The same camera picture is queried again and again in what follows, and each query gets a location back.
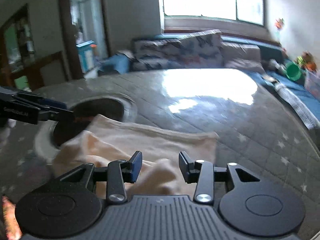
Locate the green plastic bucket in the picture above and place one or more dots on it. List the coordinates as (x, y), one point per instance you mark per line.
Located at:
(293, 71)

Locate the colourful flower pinwheel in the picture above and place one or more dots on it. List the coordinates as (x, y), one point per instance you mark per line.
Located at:
(279, 26)

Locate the butterfly print pillow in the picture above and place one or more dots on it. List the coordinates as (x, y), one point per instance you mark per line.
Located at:
(157, 55)
(201, 49)

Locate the right butterfly print pillow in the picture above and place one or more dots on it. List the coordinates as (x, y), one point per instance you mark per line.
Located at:
(201, 49)

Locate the round black induction cooktop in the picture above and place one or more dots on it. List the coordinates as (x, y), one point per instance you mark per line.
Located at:
(84, 113)

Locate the blue white cabinet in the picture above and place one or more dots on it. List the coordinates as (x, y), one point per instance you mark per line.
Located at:
(86, 55)

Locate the dark wooden display shelf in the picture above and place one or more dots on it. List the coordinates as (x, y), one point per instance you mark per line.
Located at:
(17, 48)

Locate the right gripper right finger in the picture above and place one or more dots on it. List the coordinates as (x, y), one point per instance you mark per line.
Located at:
(204, 174)

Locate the dark wooden doorframe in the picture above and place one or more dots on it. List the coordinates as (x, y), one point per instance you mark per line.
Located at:
(81, 21)

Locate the grey star quilted table cover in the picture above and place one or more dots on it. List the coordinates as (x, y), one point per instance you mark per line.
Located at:
(219, 115)

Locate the grey strap band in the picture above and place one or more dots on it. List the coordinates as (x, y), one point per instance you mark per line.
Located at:
(302, 103)

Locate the beige grey cushion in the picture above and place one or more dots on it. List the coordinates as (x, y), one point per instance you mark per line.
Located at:
(242, 57)

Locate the teal blue sofa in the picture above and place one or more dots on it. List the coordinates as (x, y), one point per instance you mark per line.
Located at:
(263, 62)

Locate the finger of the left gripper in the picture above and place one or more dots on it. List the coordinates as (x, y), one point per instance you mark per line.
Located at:
(37, 100)
(56, 115)

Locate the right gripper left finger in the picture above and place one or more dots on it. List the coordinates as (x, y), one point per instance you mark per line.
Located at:
(115, 175)

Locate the clear plastic storage box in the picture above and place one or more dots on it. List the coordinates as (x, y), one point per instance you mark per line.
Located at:
(312, 84)

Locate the left butterfly print pillow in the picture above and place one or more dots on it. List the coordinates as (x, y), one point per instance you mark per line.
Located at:
(157, 55)

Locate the orange green plush toy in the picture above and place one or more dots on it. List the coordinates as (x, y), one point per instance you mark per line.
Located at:
(306, 61)

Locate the dark wooden side table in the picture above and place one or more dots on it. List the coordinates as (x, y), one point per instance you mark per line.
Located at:
(33, 72)

